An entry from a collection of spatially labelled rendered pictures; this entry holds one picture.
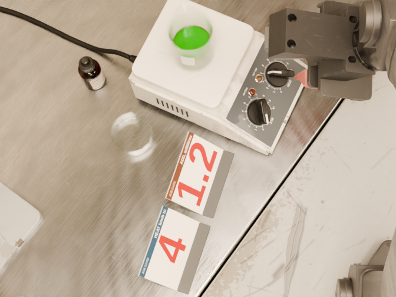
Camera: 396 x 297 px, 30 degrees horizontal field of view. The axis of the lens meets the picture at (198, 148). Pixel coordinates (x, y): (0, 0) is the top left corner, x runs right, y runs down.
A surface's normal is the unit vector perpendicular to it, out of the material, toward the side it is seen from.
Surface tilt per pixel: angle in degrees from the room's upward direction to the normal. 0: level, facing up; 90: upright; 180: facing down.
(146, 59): 0
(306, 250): 0
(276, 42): 63
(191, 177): 40
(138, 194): 0
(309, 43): 30
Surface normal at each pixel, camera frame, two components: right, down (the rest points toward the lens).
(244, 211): -0.05, -0.29
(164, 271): 0.57, -0.04
